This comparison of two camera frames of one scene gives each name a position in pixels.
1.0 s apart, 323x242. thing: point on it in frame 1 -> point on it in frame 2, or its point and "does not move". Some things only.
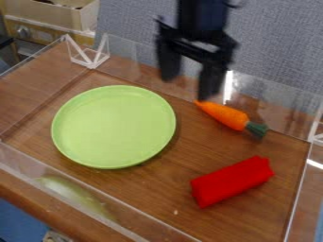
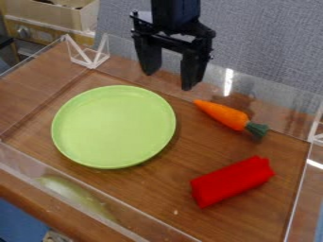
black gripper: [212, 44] -> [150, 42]
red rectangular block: [231, 181] does not move
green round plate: [113, 127] does not move
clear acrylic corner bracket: [88, 58] does not move
